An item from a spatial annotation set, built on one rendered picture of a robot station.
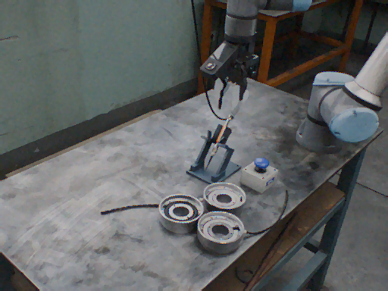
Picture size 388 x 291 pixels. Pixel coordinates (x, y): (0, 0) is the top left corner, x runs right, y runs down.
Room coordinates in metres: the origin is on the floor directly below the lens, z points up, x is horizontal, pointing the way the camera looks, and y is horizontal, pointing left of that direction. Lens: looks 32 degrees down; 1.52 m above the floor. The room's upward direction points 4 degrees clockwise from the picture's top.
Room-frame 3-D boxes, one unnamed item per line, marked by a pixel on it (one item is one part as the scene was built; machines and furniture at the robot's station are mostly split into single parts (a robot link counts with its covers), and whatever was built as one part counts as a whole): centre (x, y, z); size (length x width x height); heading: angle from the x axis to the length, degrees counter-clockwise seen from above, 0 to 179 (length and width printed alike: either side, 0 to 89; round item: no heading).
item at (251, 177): (1.01, -0.19, 0.82); 0.08 x 0.07 x 0.05; 141
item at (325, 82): (1.25, -0.41, 0.97); 0.13 x 0.12 x 0.14; 7
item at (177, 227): (0.82, 0.01, 0.82); 0.10 x 0.10 x 0.04
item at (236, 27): (1.09, -0.09, 1.21); 0.08 x 0.08 x 0.05
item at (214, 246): (0.77, -0.08, 0.82); 0.10 x 0.10 x 0.04
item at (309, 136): (1.26, -0.41, 0.85); 0.15 x 0.15 x 0.10
